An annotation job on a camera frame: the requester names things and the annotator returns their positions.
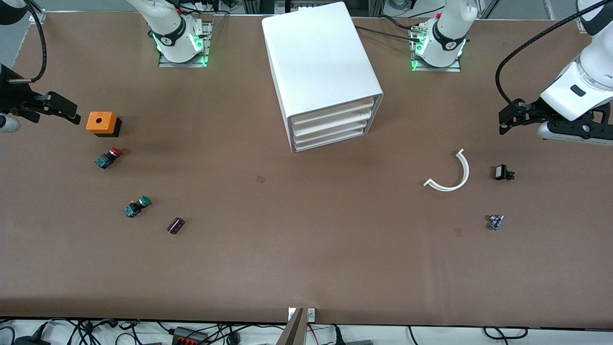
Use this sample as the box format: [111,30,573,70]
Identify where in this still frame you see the white plastic drawer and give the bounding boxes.
[293,119,370,144]
[290,96,375,126]
[294,128,365,153]
[292,108,373,136]

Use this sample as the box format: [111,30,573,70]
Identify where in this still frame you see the white drawer cabinet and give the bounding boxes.
[262,1,385,154]

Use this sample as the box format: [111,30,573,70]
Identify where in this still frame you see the white curved plastic strip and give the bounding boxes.
[423,149,470,192]

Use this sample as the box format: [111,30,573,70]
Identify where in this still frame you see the black power strip red switches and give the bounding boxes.
[172,326,209,345]

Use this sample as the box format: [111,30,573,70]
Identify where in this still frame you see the orange button enclosure box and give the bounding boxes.
[86,111,122,138]

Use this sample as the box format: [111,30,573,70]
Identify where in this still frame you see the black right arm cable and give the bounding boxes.
[10,0,47,84]

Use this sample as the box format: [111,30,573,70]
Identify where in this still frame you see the red push button switch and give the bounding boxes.
[94,147,122,169]

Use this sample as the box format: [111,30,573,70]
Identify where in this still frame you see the aluminium frame profile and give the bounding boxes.
[19,0,47,23]

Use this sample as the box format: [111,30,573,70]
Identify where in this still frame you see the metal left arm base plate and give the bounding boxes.
[409,22,463,73]

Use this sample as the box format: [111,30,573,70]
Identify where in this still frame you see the green push button switch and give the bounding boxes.
[123,195,152,219]

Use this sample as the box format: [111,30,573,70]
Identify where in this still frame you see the black cable on table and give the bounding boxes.
[354,24,424,44]

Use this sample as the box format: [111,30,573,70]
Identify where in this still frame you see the black looped floor cable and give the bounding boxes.
[483,327,529,341]

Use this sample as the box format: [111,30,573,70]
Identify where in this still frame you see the brown angled post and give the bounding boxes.
[275,307,307,345]

